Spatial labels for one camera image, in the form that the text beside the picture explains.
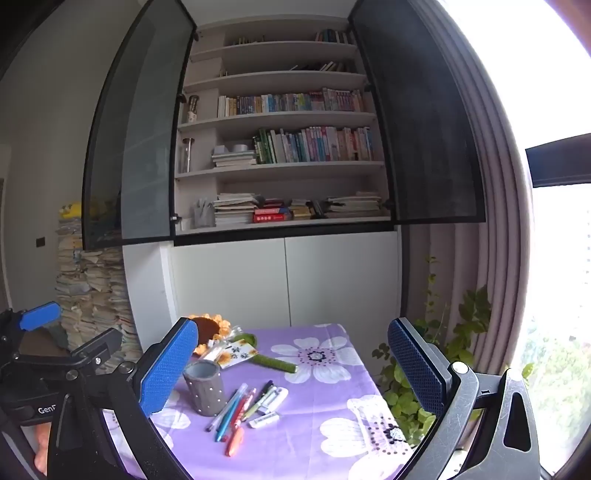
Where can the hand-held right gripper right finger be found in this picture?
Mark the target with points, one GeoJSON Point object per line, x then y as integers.
{"type": "Point", "coordinates": [415, 369]}

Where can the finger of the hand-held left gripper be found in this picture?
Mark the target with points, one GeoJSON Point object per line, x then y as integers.
{"type": "Point", "coordinates": [94, 348]}
{"type": "Point", "coordinates": [39, 316]}

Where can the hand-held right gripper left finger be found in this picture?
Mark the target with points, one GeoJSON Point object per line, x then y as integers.
{"type": "Point", "coordinates": [168, 364]}

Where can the grey pen holder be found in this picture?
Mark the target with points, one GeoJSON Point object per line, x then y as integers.
{"type": "Point", "coordinates": [204, 387]}

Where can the clear frosted gel pen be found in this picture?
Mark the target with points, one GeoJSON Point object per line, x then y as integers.
{"type": "Point", "coordinates": [224, 410]}

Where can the red pen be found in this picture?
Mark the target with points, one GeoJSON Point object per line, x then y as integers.
{"type": "Point", "coordinates": [241, 413]}

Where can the green pen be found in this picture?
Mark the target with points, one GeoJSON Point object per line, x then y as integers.
{"type": "Point", "coordinates": [253, 406]}

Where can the black pen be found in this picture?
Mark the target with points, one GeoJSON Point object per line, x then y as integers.
{"type": "Point", "coordinates": [264, 390]}

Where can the orange pink patterned pen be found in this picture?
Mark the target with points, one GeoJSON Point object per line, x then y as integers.
{"type": "Point", "coordinates": [234, 441]}

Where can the white purple correction tape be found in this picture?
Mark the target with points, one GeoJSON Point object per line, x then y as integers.
{"type": "Point", "coordinates": [264, 420]}

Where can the person's left forearm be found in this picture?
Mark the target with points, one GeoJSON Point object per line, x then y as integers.
{"type": "Point", "coordinates": [41, 445]}

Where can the crochet sunflower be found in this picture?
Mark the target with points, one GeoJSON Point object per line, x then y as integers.
{"type": "Point", "coordinates": [210, 330]}

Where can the tall pile of books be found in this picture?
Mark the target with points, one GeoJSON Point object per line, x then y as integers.
{"type": "Point", "coordinates": [87, 286]}

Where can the green leafy plant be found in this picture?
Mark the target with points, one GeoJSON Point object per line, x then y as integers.
{"type": "Point", "coordinates": [461, 323]}

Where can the purple floral tablecloth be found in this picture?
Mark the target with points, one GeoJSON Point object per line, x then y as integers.
{"type": "Point", "coordinates": [323, 415]}

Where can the green crochet stem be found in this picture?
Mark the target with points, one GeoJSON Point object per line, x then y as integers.
{"type": "Point", "coordinates": [272, 362]}

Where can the white bookcase cabinet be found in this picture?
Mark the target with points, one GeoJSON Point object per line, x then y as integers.
{"type": "Point", "coordinates": [231, 277]}

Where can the yellow plush toy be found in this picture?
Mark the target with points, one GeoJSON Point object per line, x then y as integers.
{"type": "Point", "coordinates": [70, 210]}

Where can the white pen cup on shelf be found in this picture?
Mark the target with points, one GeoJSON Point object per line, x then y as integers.
{"type": "Point", "coordinates": [203, 213]}

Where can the mauve curtain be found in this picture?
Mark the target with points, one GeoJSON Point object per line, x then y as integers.
{"type": "Point", "coordinates": [498, 230]}

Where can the stack of white booklets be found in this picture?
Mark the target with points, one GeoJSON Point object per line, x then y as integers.
{"type": "Point", "coordinates": [235, 210]}

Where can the wide stack of worn booklets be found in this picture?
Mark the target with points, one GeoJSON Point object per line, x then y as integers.
{"type": "Point", "coordinates": [353, 205]}

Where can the stack of red books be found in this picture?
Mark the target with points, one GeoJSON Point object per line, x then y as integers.
{"type": "Point", "coordinates": [271, 214]}

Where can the small stack of books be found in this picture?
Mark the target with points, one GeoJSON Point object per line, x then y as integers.
{"type": "Point", "coordinates": [301, 210]}

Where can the glass bookcase door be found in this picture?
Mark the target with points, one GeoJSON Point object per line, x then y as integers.
{"type": "Point", "coordinates": [415, 129]}
{"type": "Point", "coordinates": [138, 138]}

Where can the glass bottle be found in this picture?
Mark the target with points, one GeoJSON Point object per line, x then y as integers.
{"type": "Point", "coordinates": [186, 154]}

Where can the stack of books under tape rolls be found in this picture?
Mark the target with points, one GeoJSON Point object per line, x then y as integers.
{"type": "Point", "coordinates": [233, 159]}

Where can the grey tape roll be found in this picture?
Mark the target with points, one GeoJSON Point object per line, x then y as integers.
{"type": "Point", "coordinates": [241, 147]}
{"type": "Point", "coordinates": [219, 149]}

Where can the row of books with green spines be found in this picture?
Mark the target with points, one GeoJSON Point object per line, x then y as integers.
{"type": "Point", "coordinates": [314, 145]}

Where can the patterned cup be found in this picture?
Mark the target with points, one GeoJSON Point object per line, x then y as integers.
{"type": "Point", "coordinates": [192, 108]}

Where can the long row of upright books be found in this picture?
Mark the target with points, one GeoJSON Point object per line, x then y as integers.
{"type": "Point", "coordinates": [291, 102]}

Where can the leaning row of books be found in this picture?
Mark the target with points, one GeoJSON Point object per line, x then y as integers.
{"type": "Point", "coordinates": [323, 67]}

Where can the short row of upright books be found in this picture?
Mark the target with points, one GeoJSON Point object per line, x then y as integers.
{"type": "Point", "coordinates": [334, 36]}

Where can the dark window frame bar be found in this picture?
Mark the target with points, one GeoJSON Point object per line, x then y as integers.
{"type": "Point", "coordinates": [558, 161]}

